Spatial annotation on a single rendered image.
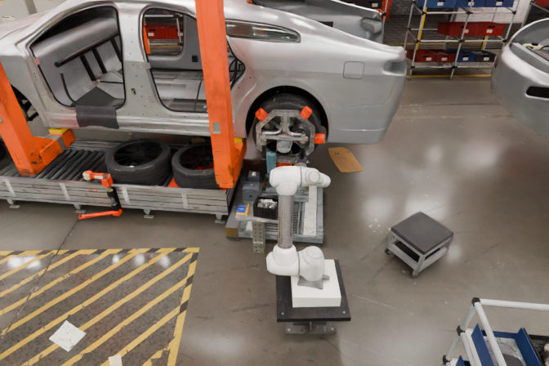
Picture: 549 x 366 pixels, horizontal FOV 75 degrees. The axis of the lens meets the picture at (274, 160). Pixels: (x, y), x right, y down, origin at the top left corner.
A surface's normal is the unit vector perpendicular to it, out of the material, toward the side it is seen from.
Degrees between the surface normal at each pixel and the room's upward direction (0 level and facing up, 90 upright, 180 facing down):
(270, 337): 0
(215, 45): 90
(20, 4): 90
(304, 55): 81
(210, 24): 90
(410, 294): 0
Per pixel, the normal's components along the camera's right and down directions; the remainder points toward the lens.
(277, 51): -0.11, 0.40
